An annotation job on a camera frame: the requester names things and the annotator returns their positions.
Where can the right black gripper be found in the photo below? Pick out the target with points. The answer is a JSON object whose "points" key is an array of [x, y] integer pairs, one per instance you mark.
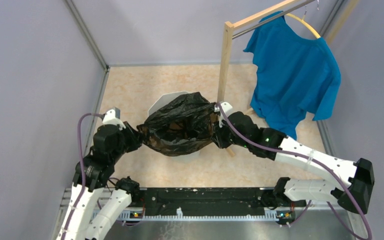
{"points": [[217, 135]]}

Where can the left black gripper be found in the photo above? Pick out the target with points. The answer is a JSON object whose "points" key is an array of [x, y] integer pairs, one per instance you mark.
{"points": [[136, 137]]}

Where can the black trash bag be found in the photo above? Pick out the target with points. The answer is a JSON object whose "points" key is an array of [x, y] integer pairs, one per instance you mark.
{"points": [[179, 124]]}

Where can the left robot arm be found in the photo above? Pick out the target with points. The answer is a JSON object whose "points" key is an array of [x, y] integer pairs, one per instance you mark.
{"points": [[110, 143]]}

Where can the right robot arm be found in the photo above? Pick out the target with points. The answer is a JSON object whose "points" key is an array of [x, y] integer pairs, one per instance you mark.
{"points": [[348, 183]]}

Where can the blue t-shirt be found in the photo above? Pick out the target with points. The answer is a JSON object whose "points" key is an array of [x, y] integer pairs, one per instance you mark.
{"points": [[295, 75]]}

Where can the wooden clothes rack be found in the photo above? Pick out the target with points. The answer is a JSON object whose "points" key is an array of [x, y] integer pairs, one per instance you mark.
{"points": [[247, 25]]}

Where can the yellow clothes hanger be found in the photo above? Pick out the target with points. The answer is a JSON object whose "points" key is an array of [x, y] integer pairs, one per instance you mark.
{"points": [[305, 24]]}

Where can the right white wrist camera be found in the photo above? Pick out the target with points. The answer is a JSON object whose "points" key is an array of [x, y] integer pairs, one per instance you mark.
{"points": [[223, 109]]}

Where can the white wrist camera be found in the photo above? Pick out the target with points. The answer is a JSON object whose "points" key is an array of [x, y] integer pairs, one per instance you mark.
{"points": [[223, 109], [113, 117]]}

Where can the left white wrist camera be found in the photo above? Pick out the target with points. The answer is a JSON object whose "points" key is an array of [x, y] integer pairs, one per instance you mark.
{"points": [[113, 117]]}

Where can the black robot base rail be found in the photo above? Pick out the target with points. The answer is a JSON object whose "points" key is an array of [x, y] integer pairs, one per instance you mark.
{"points": [[219, 204]]}

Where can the aluminium corner frame post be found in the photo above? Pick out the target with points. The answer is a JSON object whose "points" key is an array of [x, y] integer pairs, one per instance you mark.
{"points": [[85, 32]]}

